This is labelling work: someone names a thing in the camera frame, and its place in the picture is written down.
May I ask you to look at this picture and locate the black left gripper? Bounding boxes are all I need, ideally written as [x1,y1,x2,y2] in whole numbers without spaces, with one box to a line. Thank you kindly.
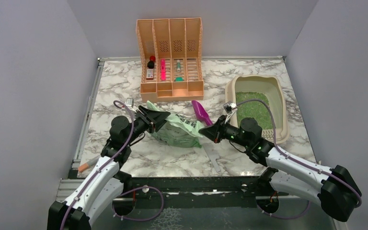
[125,105,171,145]

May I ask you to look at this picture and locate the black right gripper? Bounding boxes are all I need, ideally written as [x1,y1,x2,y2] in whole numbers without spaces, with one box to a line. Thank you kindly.
[199,115,251,148]

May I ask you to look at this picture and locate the purple litter scoop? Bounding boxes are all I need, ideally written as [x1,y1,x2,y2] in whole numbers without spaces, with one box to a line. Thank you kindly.
[191,100,213,126]

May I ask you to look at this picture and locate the green litter bag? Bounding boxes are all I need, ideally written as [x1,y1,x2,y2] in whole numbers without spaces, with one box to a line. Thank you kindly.
[151,109,205,148]

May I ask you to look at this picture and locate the beige litter box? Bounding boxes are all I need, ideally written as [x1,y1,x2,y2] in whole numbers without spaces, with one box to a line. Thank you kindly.
[225,75,289,144]

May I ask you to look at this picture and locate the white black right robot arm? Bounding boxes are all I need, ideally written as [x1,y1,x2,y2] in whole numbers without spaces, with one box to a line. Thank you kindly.
[199,115,362,222]

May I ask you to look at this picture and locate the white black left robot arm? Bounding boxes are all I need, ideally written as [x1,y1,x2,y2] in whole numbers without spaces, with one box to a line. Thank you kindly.
[47,106,170,230]

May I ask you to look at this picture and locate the red white small box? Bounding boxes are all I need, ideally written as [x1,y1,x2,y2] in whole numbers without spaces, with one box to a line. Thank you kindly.
[146,69,154,80]

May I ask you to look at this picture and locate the red and black stamp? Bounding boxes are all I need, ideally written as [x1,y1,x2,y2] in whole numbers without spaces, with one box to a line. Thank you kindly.
[147,56,156,69]

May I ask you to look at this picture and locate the green white glue stick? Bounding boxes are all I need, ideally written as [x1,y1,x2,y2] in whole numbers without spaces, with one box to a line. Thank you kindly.
[176,59,181,72]

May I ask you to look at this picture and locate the orange plastic file organizer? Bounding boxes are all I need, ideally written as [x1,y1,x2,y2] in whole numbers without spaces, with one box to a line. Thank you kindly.
[136,18,204,103]

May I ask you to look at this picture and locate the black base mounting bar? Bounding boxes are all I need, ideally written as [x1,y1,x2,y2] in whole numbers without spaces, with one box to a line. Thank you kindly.
[68,170,291,210]

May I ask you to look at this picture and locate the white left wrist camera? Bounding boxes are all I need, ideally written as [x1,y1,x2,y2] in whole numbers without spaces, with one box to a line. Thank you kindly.
[125,98,134,109]

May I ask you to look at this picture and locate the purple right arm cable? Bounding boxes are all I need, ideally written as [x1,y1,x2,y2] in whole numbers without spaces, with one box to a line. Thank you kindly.
[234,99,363,220]

